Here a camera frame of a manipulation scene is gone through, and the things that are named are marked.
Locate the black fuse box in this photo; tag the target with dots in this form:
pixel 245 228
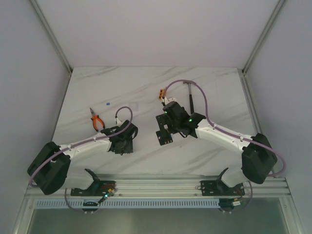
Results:
pixel 164 137

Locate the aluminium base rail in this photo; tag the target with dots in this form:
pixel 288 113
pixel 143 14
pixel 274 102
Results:
pixel 186 186

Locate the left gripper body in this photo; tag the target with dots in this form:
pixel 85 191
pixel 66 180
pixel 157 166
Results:
pixel 124 147

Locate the claw hammer black handle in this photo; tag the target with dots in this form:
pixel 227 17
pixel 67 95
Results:
pixel 190 97

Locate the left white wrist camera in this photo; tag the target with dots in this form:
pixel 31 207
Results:
pixel 118 121

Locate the orange fuse holder block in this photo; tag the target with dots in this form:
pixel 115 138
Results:
pixel 161 94

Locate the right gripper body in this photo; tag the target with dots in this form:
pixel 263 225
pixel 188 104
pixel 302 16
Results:
pixel 174 124

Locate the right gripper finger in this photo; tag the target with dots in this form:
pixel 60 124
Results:
pixel 162 120
pixel 168 130

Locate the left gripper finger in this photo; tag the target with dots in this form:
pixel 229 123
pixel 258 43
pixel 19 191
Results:
pixel 129 147
pixel 117 147

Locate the clear plastic fuse box cover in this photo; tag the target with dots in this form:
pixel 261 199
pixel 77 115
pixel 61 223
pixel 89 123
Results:
pixel 134 106

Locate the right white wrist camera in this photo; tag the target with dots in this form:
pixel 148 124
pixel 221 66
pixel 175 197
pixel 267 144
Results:
pixel 166 100

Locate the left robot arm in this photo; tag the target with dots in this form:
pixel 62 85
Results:
pixel 57 166

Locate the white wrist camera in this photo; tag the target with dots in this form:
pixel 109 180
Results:
pixel 118 121
pixel 166 100

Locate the white slotted cable duct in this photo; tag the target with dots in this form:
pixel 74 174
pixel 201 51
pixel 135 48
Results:
pixel 58 203

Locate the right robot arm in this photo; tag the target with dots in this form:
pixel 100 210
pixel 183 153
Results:
pixel 257 158

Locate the orange handled pliers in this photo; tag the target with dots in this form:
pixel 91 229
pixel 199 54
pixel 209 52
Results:
pixel 96 120

